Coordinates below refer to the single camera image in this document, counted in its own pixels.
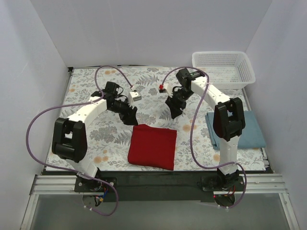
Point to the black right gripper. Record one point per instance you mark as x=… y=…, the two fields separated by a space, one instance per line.
x=176 y=103

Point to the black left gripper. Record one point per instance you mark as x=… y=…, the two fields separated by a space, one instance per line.
x=127 y=111

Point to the red t shirt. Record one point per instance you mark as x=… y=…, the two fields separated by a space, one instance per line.
x=153 y=147

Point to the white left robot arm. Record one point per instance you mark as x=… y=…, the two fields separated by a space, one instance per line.
x=69 y=137

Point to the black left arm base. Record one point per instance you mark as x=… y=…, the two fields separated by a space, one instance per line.
x=88 y=185

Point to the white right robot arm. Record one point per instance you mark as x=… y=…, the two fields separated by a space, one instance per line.
x=228 y=117

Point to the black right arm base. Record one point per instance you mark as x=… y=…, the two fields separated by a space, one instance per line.
x=212 y=182

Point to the floral patterned table mat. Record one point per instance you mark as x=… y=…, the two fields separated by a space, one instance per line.
x=109 y=139

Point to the white plastic basket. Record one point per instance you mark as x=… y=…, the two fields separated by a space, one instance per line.
x=231 y=70

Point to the folded blue t shirt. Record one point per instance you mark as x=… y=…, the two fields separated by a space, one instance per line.
x=251 y=137

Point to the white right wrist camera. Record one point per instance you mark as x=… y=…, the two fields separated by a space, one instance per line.
x=165 y=88

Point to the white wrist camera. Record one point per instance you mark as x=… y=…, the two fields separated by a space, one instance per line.
x=165 y=88
x=134 y=96

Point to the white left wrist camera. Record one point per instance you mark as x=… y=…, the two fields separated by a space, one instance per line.
x=134 y=96

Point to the aluminium mounting rail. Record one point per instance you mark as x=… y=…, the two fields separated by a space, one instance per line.
x=253 y=184

